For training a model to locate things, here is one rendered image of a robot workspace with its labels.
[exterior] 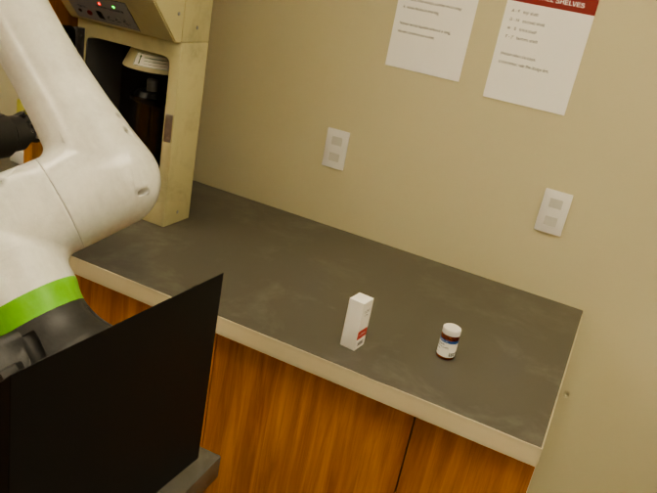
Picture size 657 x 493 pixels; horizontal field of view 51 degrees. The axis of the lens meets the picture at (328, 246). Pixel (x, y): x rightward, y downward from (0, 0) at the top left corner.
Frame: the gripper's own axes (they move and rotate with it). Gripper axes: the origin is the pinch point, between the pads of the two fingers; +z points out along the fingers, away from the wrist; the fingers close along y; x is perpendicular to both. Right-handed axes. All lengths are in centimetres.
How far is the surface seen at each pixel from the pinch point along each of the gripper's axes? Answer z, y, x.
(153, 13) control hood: 9.0, -11.9, -27.4
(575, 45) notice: 60, -97, -37
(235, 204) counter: 49, -17, 26
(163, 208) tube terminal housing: 17.5, -13.9, 20.6
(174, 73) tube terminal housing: 17.5, -13.0, -13.8
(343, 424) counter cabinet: -10, -82, 39
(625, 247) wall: 60, -123, 7
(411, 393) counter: -12, -94, 25
